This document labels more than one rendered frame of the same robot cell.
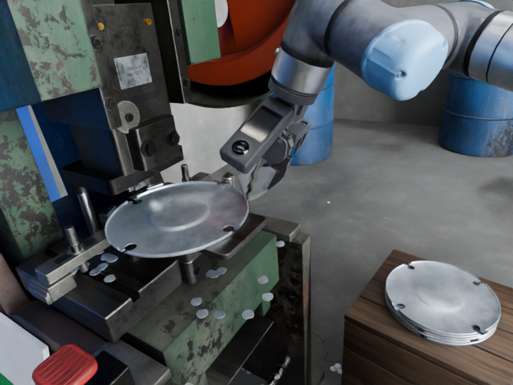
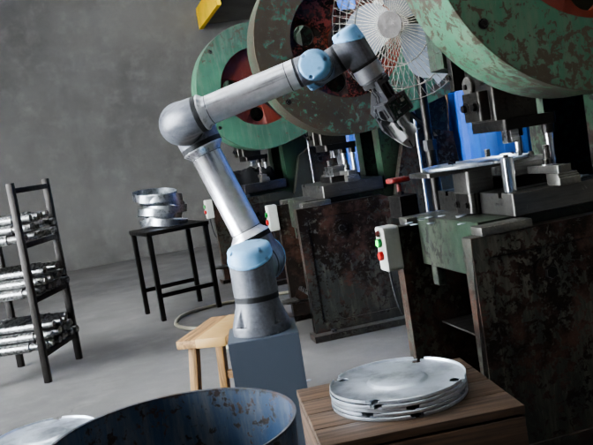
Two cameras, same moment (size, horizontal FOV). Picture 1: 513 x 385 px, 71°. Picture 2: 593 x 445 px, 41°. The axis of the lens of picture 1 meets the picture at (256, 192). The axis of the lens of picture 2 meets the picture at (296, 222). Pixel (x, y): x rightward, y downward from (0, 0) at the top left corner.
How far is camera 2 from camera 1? 2.54 m
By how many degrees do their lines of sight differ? 123
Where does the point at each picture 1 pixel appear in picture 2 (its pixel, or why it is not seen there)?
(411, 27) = not seen: hidden behind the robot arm
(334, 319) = not seen: outside the picture
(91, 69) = (440, 59)
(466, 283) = (385, 395)
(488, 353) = (326, 395)
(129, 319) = (444, 204)
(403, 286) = (436, 368)
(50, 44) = (431, 49)
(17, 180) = not seen: hidden behind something
